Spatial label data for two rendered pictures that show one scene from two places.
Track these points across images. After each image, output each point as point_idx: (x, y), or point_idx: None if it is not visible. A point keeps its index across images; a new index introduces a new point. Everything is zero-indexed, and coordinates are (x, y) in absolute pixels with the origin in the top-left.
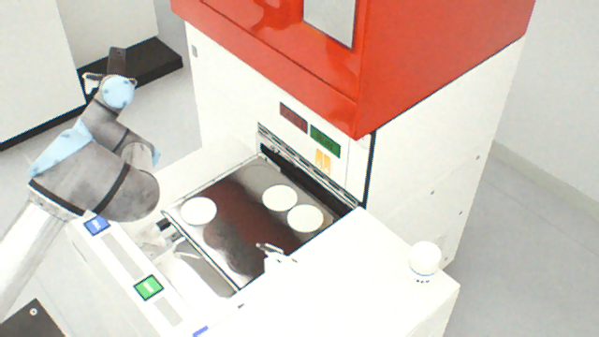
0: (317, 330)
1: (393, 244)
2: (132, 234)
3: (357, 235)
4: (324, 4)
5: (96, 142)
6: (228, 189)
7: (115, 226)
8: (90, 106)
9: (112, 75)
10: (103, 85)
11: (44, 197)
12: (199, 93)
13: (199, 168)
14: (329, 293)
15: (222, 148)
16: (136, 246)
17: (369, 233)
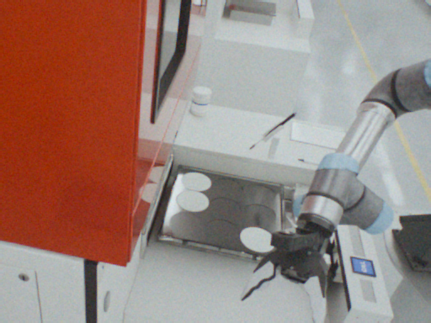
0: None
1: (188, 124)
2: (327, 262)
3: (199, 138)
4: None
5: (420, 68)
6: (217, 234)
7: (346, 255)
8: (370, 193)
9: (322, 201)
10: (355, 170)
11: None
12: None
13: (195, 304)
14: (248, 135)
15: (152, 303)
16: (339, 230)
17: (191, 134)
